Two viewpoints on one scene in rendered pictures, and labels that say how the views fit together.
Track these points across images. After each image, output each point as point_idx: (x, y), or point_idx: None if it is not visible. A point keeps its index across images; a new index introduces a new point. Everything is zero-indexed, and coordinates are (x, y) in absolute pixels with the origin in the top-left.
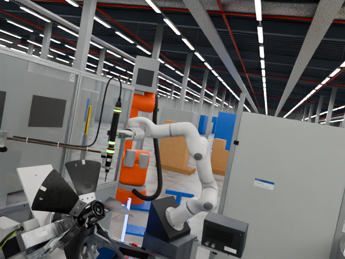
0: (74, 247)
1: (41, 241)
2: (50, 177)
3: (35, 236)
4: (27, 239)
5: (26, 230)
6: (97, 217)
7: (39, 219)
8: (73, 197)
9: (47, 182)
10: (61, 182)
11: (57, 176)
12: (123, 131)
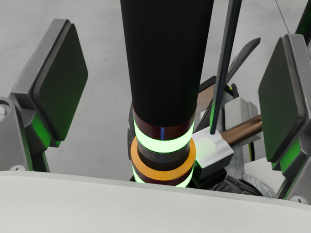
0: (132, 121)
1: (195, 117)
2: (246, 47)
3: (204, 107)
4: (204, 94)
5: (226, 103)
6: (130, 179)
7: (265, 165)
8: (196, 126)
9: (242, 50)
10: (227, 78)
11: (241, 58)
12: (35, 182)
